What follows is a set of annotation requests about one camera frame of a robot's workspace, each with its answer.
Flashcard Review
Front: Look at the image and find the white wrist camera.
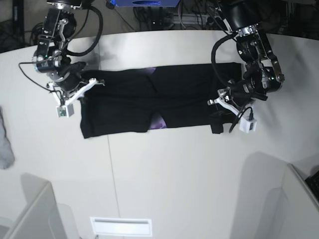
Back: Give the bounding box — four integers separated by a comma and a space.
56, 104, 74, 118
239, 119, 257, 133

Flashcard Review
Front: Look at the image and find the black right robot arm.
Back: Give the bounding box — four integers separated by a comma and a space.
32, 0, 104, 106

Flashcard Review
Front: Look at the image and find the white partition panel right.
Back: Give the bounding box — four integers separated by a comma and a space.
265, 164, 319, 239

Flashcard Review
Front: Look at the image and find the white partition panel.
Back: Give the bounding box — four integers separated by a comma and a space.
0, 173, 80, 239
265, 164, 319, 239

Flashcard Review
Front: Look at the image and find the white power strip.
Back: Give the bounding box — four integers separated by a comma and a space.
168, 13, 210, 25

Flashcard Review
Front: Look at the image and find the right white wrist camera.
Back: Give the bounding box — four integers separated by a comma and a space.
56, 104, 74, 118

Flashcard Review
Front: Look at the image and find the black keyboard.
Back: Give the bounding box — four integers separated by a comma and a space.
305, 171, 319, 200

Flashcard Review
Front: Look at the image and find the white table slot plate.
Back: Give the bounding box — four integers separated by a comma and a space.
90, 217, 153, 237

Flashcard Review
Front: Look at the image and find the grey cloth at edge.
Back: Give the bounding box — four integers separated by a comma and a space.
0, 107, 15, 170

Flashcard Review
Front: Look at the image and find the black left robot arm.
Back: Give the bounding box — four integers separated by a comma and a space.
206, 0, 285, 118

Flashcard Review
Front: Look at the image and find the white partition panel left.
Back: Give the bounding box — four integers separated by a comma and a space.
0, 173, 80, 239

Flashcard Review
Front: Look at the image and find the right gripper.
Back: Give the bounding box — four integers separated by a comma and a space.
32, 35, 105, 106

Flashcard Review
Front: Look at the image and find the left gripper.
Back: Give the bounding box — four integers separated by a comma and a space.
207, 61, 284, 117

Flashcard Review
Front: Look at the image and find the blue box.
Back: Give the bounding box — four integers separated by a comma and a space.
110, 0, 179, 7

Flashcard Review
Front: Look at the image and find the black T-shirt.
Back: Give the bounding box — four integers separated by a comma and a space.
80, 64, 235, 138

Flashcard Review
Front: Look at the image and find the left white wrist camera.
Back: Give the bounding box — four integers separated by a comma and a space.
239, 119, 257, 133

